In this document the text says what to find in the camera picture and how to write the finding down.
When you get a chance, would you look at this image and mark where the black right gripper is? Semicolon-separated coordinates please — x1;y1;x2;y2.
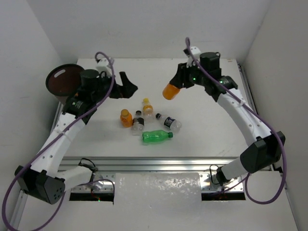
170;60;207;89

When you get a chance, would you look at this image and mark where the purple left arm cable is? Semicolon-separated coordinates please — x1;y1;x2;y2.
1;51;116;231

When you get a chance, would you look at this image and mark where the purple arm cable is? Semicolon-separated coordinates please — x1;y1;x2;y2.
184;37;288;205
1;51;116;231

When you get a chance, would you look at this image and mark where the aluminium left side rail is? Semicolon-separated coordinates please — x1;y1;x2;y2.
2;103;65;231

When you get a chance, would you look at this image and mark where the crushed green bottle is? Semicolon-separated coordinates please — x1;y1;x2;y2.
141;130;174;145

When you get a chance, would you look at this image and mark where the brown plastic waste bin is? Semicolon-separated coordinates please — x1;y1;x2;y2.
45;64;84;105

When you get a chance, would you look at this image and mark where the orange bottle orange cap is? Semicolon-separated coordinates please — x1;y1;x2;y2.
162;83;180;100

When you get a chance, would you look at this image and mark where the clear bottle yellow cap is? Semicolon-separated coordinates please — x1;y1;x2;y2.
142;98;154;123

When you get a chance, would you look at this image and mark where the clear Pepsi bottle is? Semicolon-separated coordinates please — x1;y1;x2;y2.
155;113;181;133

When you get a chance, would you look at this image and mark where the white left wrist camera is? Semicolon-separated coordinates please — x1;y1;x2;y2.
95;58;112;77

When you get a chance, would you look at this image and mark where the aluminium right side rail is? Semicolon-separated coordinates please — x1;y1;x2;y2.
236;60;275;169

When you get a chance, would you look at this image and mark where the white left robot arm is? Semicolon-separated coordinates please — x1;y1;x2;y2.
15;69;138;205

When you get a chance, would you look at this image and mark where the small orange juice bottle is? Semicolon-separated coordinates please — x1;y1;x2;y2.
120;109;133;128

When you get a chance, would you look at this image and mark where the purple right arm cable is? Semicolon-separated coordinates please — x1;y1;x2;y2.
184;37;288;205

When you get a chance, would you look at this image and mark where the aluminium rail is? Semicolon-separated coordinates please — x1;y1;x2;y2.
2;103;65;231
236;60;275;169
59;157;244;197

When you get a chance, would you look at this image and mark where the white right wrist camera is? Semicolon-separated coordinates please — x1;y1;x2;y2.
183;46;201;68

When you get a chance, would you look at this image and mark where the clear bottle black label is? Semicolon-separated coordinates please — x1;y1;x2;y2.
132;110;144;136

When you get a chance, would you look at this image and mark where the aluminium front rail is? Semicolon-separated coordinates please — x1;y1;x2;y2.
59;157;244;197

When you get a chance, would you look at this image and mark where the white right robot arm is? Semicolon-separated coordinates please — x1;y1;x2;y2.
163;47;285;186

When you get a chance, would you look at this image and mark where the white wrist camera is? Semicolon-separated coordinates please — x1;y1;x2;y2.
183;46;201;68
95;58;112;77

